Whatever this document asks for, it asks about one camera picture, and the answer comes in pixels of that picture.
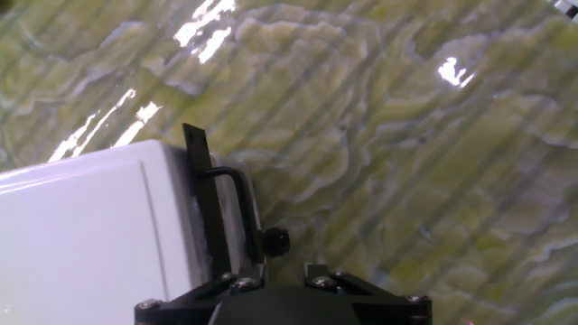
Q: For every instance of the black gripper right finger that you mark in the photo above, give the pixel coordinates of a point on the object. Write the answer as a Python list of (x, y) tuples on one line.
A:
[(388, 309)]

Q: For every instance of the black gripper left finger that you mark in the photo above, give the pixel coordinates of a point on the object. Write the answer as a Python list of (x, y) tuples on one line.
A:
[(189, 307)]

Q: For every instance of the white plastic drawer cabinet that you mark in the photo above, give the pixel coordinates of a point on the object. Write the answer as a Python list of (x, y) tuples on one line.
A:
[(68, 225)]

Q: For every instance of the green marble pattern mat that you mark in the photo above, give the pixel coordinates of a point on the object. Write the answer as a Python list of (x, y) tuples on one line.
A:
[(406, 180)]

